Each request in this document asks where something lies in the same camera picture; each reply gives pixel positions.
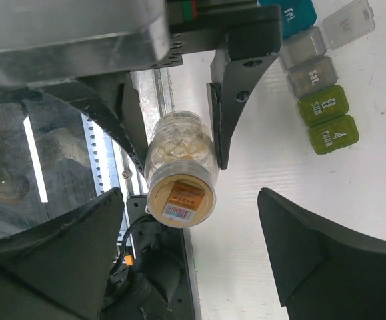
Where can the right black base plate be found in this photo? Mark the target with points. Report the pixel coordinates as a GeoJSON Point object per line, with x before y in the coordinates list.
{"type": "Point", "coordinates": [161, 284]}

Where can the green pill box SUN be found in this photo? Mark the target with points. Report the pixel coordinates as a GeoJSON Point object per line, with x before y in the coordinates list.
{"type": "Point", "coordinates": [323, 106]}

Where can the grey slotted cable duct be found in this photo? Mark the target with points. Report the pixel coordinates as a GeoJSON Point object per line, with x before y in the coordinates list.
{"type": "Point", "coordinates": [101, 156]}

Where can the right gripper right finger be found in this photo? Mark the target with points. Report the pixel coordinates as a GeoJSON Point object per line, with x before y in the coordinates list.
{"type": "Point", "coordinates": [322, 270]}

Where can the clear pill jar gold lid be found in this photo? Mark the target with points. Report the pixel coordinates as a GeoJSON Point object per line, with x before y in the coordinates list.
{"type": "Point", "coordinates": [181, 171]}

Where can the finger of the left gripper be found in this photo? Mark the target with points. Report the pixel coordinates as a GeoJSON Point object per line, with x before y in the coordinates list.
{"type": "Point", "coordinates": [239, 63]}
{"type": "Point", "coordinates": [111, 101]}

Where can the clear pill box SAT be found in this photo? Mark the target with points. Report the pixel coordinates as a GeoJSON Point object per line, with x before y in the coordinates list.
{"type": "Point", "coordinates": [312, 76]}

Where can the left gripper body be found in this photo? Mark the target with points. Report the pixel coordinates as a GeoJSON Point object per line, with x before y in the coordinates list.
{"type": "Point", "coordinates": [47, 41]}

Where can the green pill box THUR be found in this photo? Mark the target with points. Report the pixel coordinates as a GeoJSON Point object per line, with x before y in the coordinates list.
{"type": "Point", "coordinates": [333, 135]}

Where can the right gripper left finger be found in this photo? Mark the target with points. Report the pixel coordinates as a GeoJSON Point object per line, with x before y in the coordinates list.
{"type": "Point", "coordinates": [59, 269]}

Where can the teal pill box FRI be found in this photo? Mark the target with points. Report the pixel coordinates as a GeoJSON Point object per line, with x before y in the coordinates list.
{"type": "Point", "coordinates": [297, 15]}

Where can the aluminium mounting rail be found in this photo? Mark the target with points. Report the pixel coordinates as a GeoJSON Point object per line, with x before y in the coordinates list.
{"type": "Point", "coordinates": [152, 95]}

